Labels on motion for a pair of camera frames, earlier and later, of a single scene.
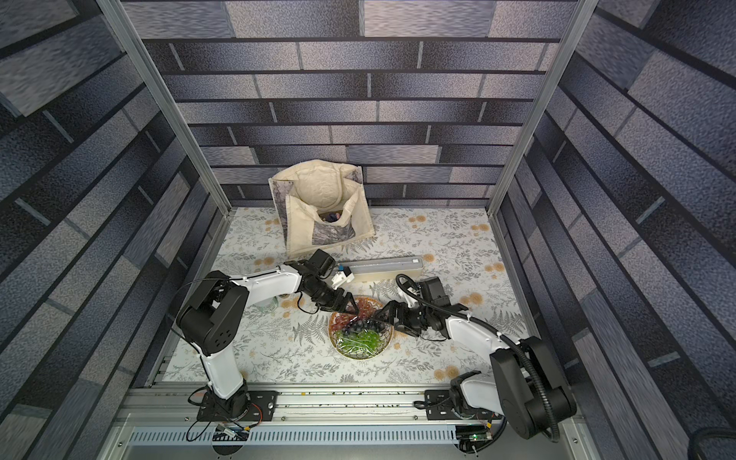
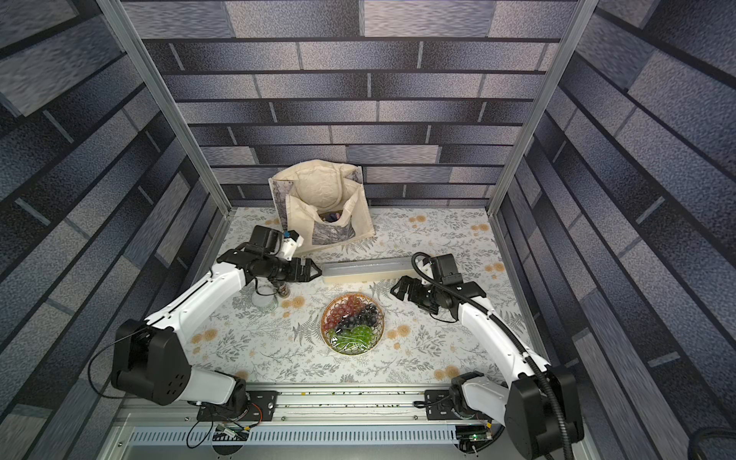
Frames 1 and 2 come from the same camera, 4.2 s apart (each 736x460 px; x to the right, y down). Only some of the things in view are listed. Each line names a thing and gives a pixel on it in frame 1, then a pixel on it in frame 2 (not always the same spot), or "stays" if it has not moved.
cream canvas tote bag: [301, 192] stays
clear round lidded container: [267, 306] stays
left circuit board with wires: [226, 431] stays
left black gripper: [335, 305] to [296, 275]
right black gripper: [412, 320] to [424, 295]
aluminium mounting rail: [298, 405] stays
